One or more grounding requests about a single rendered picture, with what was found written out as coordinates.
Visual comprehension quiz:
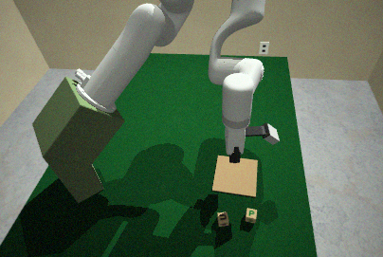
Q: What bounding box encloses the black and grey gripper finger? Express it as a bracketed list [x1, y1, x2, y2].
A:
[229, 147, 241, 163]

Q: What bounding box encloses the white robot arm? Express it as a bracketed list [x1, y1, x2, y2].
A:
[75, 0, 280, 145]

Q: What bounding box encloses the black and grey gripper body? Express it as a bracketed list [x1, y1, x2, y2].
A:
[223, 123, 247, 155]

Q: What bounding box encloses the beige flat mat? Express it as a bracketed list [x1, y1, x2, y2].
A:
[212, 156, 258, 197]

